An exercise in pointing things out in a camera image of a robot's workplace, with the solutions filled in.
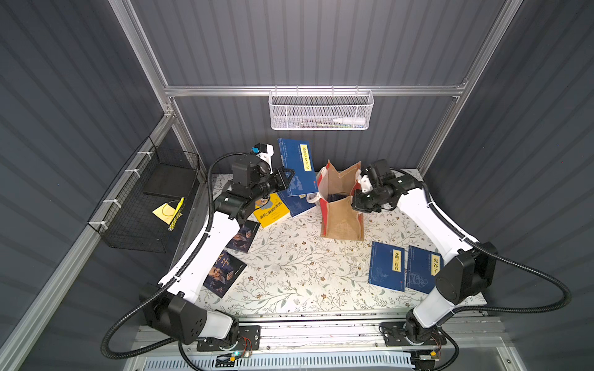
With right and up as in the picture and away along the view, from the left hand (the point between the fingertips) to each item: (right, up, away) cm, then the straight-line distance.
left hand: (298, 173), depth 69 cm
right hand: (+20, -10, +13) cm, 26 cm away
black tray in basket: (-46, -1, +12) cm, 48 cm away
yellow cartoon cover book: (-10, -13, +36) cm, 39 cm away
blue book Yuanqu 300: (+34, -35, +20) cm, 53 cm away
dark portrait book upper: (-23, -25, +27) cm, 43 cm away
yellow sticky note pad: (-43, -12, +5) cm, 45 cm away
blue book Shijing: (+17, -7, +36) cm, 40 cm away
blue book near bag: (-2, -11, +39) cm, 40 cm away
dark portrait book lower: (-28, -37, +17) cm, 49 cm away
